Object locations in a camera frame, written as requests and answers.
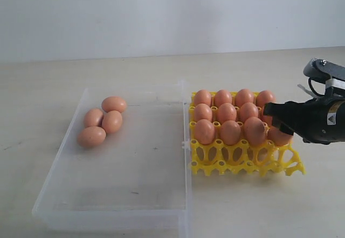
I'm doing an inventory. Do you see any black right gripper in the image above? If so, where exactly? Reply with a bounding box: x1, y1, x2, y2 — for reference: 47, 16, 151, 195
263, 98, 344, 144

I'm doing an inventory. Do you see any brown egg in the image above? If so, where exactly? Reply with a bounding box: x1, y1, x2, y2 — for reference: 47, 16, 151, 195
267, 127, 293, 146
217, 103, 237, 124
213, 89, 232, 107
193, 89, 212, 107
193, 103, 213, 122
101, 96, 127, 113
77, 126, 106, 148
256, 90, 276, 108
219, 120, 242, 145
239, 102, 259, 123
83, 108, 104, 128
244, 117, 266, 146
102, 110, 123, 134
261, 115, 272, 127
194, 119, 216, 145
234, 88, 255, 108

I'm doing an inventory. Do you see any yellow plastic egg tray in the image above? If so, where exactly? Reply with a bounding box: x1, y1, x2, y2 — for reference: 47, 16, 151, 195
189, 92, 306, 177

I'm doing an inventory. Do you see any clear plastic storage box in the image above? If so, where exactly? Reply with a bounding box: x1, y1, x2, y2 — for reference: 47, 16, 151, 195
32, 81, 191, 237

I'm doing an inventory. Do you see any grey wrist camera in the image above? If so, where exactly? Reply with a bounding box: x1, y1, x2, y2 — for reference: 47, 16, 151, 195
303, 58, 344, 89

